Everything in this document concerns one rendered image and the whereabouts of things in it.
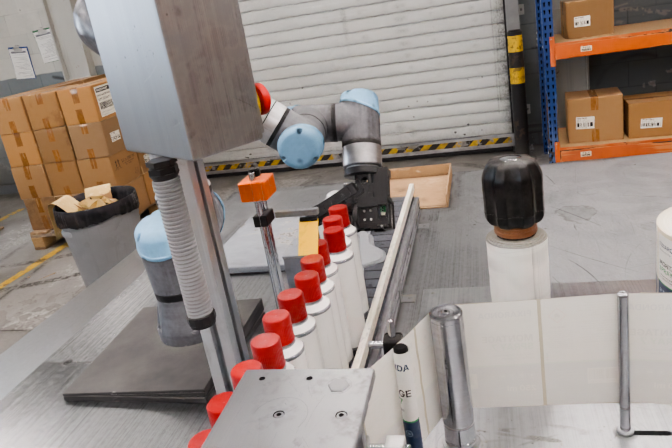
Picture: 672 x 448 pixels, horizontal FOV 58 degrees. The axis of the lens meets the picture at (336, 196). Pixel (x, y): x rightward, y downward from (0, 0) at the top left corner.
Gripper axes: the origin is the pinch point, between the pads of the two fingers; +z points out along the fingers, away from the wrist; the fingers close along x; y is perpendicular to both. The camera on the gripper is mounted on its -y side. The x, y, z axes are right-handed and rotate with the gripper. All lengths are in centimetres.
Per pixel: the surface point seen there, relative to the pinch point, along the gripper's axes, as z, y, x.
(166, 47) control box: -19, -4, -61
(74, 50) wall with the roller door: -252, -352, 350
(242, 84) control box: -18, 1, -52
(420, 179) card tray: -35, 3, 81
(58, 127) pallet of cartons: -130, -266, 234
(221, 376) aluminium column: 15.2, -14.8, -25.8
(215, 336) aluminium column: 9.4, -14.7, -28.0
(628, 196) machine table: -20, 59, 56
